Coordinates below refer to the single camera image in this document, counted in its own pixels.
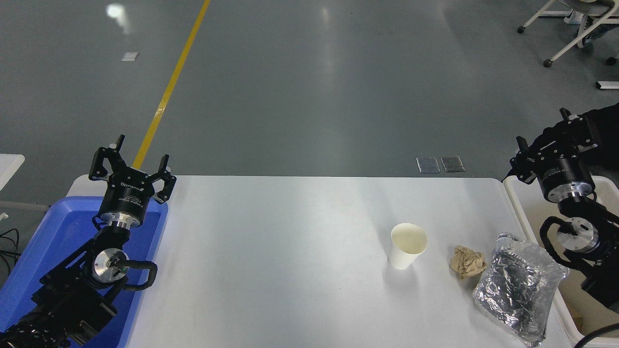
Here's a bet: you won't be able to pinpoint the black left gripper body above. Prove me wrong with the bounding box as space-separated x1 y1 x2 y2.
98 168 156 219

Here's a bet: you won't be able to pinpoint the large pale plastic bin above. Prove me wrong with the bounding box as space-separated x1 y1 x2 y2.
503 174 619 348

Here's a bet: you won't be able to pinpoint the white-framed wheeled chair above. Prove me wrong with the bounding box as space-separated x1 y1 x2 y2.
516 0 619 67

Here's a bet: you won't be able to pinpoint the crumpled tan paper ball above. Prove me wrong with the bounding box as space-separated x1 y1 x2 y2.
450 246 487 280

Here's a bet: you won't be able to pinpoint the blue plastic tray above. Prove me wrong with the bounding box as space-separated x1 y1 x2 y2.
0 196 169 348

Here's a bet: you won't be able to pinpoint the grey metal bar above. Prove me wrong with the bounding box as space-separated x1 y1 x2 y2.
0 200 50 214

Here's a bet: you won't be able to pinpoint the white paper cup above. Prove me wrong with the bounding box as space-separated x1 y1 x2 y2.
388 223 429 270

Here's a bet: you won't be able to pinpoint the white side table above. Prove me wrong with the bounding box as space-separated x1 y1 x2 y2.
0 154 26 191

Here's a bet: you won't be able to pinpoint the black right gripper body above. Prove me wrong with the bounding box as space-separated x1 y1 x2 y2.
537 156 596 203

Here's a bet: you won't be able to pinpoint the black cables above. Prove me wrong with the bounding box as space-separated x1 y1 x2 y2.
0 228 21 274

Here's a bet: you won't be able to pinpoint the crumpled silver foil tray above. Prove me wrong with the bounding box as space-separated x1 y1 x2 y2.
472 233 570 348

